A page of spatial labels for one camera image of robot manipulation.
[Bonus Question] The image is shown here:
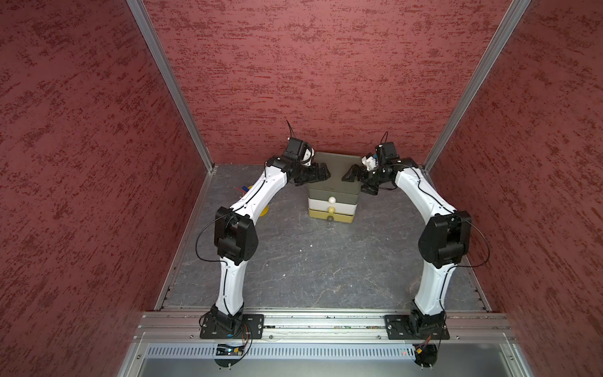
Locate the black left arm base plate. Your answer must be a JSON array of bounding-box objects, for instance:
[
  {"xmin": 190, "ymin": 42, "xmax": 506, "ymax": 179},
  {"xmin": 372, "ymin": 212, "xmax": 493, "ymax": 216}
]
[{"xmin": 199, "ymin": 313, "xmax": 265, "ymax": 340}]

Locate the aluminium corner post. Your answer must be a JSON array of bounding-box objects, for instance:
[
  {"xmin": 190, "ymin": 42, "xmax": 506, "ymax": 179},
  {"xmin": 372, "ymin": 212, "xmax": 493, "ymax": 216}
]
[
  {"xmin": 127, "ymin": 0, "xmax": 215, "ymax": 174},
  {"xmin": 423, "ymin": 0, "xmax": 531, "ymax": 174}
]

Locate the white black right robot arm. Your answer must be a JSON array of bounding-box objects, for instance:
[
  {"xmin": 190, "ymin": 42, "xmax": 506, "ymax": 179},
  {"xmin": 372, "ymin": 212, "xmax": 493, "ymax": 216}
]
[{"xmin": 342, "ymin": 157, "xmax": 471, "ymax": 337}]

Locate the olive three-drawer desk organizer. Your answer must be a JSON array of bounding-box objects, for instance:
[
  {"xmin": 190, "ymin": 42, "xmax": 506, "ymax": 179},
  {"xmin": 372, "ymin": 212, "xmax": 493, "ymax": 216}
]
[{"xmin": 308, "ymin": 152, "xmax": 361, "ymax": 223}]

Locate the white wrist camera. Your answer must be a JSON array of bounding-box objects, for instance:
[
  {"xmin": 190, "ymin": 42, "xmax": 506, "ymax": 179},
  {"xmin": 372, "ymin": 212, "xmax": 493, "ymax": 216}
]
[
  {"xmin": 300, "ymin": 144, "xmax": 315, "ymax": 166},
  {"xmin": 361, "ymin": 154, "xmax": 378, "ymax": 171}
]

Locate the right aluminium corner post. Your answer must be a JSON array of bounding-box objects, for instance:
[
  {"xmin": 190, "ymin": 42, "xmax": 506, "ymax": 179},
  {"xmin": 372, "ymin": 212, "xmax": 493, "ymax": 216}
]
[{"xmin": 423, "ymin": 0, "xmax": 531, "ymax": 174}]

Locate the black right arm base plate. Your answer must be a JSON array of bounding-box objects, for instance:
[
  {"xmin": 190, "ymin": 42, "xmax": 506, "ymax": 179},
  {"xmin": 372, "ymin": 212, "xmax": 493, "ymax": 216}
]
[{"xmin": 384, "ymin": 314, "xmax": 450, "ymax": 341}]

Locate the left aluminium corner post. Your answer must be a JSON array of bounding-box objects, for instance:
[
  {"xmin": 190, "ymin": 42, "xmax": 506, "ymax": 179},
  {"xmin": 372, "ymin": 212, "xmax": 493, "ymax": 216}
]
[{"xmin": 127, "ymin": 0, "xmax": 215, "ymax": 174}]

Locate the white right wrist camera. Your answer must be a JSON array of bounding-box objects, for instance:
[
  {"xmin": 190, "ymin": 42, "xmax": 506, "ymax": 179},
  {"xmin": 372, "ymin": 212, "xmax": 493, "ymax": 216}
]
[{"xmin": 361, "ymin": 154, "xmax": 378, "ymax": 171}]

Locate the aluminium front rail frame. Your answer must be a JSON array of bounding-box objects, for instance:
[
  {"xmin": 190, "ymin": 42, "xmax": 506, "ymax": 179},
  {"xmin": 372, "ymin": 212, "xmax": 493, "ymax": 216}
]
[{"xmin": 118, "ymin": 309, "xmax": 533, "ymax": 376}]

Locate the yellow pencil cup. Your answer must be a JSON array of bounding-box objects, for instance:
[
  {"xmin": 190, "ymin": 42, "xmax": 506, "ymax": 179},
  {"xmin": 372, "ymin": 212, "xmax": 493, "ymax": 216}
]
[{"xmin": 259, "ymin": 205, "xmax": 269, "ymax": 217}]

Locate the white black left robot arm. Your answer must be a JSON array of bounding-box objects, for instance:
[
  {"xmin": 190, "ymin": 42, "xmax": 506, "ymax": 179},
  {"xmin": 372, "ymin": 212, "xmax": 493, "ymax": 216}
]
[{"xmin": 209, "ymin": 156, "xmax": 331, "ymax": 336}]

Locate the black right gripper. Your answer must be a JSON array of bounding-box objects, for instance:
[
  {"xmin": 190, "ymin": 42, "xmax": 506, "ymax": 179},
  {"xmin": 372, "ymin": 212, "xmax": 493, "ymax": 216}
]
[{"xmin": 340, "ymin": 164, "xmax": 389, "ymax": 195}]

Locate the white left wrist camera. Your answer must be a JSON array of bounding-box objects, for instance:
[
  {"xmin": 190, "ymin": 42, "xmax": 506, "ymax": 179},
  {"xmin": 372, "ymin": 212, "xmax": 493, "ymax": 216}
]
[{"xmin": 300, "ymin": 144, "xmax": 315, "ymax": 166}]

